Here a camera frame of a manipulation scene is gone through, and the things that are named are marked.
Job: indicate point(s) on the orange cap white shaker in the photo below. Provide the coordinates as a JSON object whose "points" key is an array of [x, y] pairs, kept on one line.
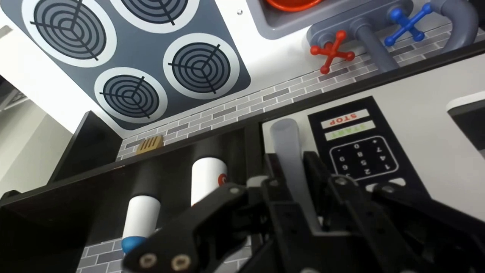
{"points": [[207, 174]]}

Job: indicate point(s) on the grey toy faucet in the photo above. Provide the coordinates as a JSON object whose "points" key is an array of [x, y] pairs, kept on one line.
{"points": [[378, 24]]}

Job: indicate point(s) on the chrome lid red pot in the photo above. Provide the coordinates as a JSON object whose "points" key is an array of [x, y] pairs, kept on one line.
{"points": [[293, 5]]}

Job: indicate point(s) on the blue cap white shaker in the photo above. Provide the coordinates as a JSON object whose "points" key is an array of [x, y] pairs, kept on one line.
{"points": [[141, 218]]}

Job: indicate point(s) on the wooden toy spatula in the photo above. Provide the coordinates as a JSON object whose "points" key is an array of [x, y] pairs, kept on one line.
{"points": [[151, 144]]}

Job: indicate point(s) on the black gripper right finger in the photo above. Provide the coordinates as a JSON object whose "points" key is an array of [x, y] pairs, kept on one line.
{"points": [[405, 232]]}

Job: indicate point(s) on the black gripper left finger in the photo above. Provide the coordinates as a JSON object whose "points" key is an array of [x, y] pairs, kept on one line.
{"points": [[201, 238]]}

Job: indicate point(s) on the toy play kitchen unit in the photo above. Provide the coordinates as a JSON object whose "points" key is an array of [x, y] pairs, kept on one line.
{"points": [[181, 67]]}

